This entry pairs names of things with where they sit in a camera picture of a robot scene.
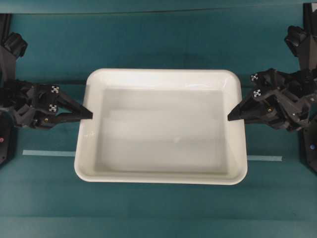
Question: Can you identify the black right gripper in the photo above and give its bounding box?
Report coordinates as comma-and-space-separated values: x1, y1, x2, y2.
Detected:
227, 69, 310, 131

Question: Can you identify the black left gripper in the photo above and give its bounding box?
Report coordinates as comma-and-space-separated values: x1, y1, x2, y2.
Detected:
9, 80, 93, 129

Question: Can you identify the white plastic tray case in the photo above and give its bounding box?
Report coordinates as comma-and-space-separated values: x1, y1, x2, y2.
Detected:
74, 68, 248, 185

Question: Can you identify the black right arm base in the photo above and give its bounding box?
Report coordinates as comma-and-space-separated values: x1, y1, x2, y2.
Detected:
300, 116, 317, 174

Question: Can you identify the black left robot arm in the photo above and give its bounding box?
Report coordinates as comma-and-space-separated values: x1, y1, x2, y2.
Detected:
0, 47, 93, 129

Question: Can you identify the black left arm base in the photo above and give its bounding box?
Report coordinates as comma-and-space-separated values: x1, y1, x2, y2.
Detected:
0, 112, 17, 169

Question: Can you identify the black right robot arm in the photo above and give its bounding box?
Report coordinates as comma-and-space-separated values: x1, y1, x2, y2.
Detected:
227, 27, 317, 131

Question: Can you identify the light blue tape strip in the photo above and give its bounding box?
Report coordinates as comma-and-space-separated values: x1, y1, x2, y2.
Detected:
22, 150, 282, 162

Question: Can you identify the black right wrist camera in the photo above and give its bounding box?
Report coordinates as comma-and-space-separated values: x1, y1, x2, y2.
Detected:
284, 26, 309, 57

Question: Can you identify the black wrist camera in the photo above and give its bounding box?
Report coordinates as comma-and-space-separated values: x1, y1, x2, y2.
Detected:
284, 26, 309, 57
4, 32, 28, 58

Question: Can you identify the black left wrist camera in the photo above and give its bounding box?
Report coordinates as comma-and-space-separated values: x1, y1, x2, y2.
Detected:
4, 32, 28, 58

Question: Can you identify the black right frame rail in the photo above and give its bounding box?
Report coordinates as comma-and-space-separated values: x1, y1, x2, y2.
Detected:
303, 2, 317, 38

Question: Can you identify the black frame rail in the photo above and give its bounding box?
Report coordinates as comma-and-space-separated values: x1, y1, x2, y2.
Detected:
0, 13, 12, 45
303, 2, 317, 38

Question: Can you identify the black left frame rail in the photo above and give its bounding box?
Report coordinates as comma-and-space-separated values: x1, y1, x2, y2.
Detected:
0, 13, 12, 45

